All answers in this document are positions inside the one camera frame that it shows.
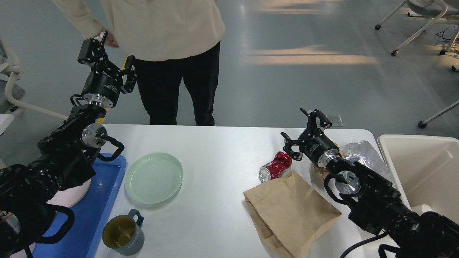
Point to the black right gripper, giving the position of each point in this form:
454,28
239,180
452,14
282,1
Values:
313,142

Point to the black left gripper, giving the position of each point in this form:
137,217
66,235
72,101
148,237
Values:
106,81

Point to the light green plate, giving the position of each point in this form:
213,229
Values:
154,178

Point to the teal mug yellow inside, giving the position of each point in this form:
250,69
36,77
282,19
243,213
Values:
124,234

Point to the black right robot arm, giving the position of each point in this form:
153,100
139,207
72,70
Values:
376,206

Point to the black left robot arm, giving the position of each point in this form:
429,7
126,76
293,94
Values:
66,159

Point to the crushed red soda can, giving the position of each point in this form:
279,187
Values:
276,167

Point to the crumpled aluminium foil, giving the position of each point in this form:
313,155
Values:
364,153

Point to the person in cream sweater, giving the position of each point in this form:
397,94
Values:
174,42

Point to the brown paper bag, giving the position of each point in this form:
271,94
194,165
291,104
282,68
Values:
289,215

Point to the white office chair left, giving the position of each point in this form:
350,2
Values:
12,67

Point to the chair leg with caster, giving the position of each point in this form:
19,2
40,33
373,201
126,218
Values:
423,123

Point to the white plastic bin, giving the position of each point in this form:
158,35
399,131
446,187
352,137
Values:
426,171

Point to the pink plate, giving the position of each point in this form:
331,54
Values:
70,197

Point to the blue plastic tray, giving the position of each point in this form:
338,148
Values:
91,214

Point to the pink cup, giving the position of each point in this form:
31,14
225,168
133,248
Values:
22,253

